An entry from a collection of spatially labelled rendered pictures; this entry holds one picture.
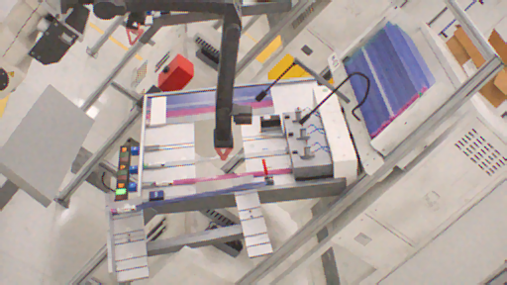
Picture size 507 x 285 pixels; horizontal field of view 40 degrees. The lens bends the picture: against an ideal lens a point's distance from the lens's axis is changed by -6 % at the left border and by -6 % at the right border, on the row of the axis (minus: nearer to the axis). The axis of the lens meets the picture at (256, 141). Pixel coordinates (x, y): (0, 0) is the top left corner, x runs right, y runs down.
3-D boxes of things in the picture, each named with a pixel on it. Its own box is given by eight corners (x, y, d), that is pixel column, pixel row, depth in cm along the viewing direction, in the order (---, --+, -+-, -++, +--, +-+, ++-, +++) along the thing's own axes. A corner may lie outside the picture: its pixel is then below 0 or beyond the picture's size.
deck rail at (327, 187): (140, 216, 248) (137, 202, 245) (140, 212, 250) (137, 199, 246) (346, 194, 251) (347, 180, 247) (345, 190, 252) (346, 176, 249)
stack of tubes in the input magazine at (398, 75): (370, 138, 242) (427, 85, 232) (342, 63, 283) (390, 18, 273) (394, 156, 248) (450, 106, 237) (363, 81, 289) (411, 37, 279)
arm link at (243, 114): (218, 89, 249) (218, 108, 244) (252, 88, 250) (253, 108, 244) (218, 112, 258) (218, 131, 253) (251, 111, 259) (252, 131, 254)
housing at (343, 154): (334, 194, 253) (334, 161, 244) (313, 116, 292) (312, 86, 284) (356, 191, 253) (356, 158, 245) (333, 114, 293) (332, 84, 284)
